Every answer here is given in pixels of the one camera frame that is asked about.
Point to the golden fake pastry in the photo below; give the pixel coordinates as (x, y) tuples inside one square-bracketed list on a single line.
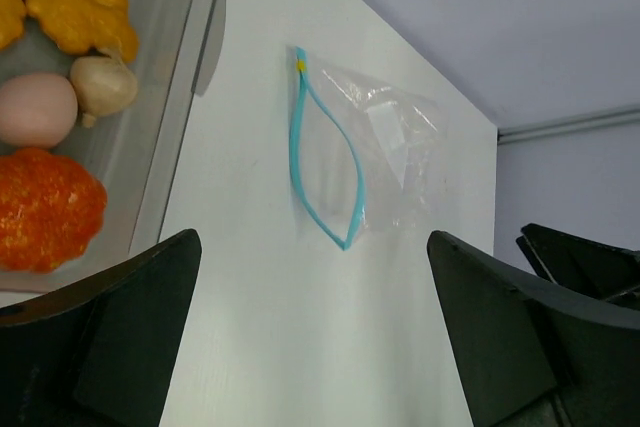
[(75, 26)]

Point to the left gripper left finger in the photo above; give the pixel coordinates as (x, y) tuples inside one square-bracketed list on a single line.
[(100, 351)]

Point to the peach fake egg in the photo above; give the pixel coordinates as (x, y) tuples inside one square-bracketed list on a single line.
[(37, 110)]

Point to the zip top bag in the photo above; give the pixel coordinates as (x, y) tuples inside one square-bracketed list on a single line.
[(363, 155)]

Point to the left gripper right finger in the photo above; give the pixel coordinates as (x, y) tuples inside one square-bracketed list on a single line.
[(530, 352)]

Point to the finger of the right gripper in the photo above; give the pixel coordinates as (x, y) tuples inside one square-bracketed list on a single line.
[(593, 269)]

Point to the clear plastic container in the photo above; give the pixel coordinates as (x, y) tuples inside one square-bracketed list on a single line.
[(134, 153)]

